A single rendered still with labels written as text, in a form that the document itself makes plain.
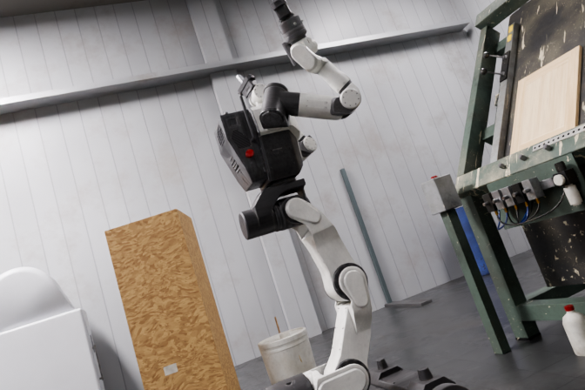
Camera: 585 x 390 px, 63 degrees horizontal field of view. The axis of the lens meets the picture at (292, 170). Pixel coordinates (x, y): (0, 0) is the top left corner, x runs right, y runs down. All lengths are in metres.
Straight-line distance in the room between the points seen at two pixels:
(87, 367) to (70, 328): 0.33
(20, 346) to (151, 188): 1.83
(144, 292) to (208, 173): 2.53
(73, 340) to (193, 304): 1.66
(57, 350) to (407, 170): 4.05
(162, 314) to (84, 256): 2.30
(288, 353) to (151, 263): 0.92
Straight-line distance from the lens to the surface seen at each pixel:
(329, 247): 1.91
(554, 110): 2.56
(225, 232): 5.07
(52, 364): 4.31
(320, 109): 1.77
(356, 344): 1.93
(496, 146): 2.72
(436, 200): 2.63
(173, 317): 2.83
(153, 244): 2.86
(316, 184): 5.41
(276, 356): 2.87
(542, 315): 2.73
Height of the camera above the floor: 0.74
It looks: 11 degrees up
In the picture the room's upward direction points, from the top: 19 degrees counter-clockwise
